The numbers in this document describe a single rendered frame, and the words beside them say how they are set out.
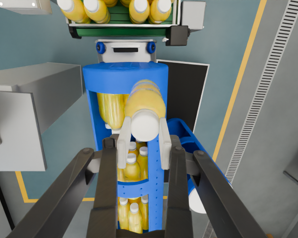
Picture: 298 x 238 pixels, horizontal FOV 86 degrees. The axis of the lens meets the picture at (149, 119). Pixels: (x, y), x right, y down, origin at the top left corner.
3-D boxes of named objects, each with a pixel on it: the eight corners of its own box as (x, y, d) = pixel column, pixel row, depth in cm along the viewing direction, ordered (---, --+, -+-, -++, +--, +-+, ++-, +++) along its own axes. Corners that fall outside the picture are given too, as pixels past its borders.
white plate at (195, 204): (242, 188, 94) (241, 186, 96) (206, 174, 87) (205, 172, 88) (214, 217, 103) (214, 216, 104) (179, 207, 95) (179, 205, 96)
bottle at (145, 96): (156, 108, 41) (163, 148, 24) (129, 103, 41) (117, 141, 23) (162, 81, 39) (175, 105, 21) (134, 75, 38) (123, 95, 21)
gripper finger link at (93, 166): (114, 175, 14) (79, 174, 14) (122, 144, 18) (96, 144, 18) (114, 160, 13) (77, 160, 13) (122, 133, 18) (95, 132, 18)
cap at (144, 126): (155, 137, 23) (156, 144, 22) (129, 132, 23) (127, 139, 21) (161, 113, 22) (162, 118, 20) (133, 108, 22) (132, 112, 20)
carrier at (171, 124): (191, 123, 175) (169, 113, 167) (242, 186, 96) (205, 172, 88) (177, 144, 184) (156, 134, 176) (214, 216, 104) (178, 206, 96)
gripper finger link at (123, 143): (125, 169, 15) (117, 169, 15) (131, 136, 22) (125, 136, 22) (124, 142, 14) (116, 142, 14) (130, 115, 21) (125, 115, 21)
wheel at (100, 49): (101, 54, 62) (106, 54, 63) (100, 41, 60) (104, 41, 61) (95, 54, 65) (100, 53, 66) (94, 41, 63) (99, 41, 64)
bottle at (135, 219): (127, 229, 84) (125, 204, 76) (140, 224, 86) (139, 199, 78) (130, 243, 78) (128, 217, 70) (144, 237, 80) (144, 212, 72)
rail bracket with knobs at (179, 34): (160, 46, 71) (165, 46, 62) (161, 27, 68) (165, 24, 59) (181, 46, 72) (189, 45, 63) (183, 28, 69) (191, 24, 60)
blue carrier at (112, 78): (114, 206, 102) (106, 260, 76) (94, 62, 67) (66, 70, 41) (158, 203, 104) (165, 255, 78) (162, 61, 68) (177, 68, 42)
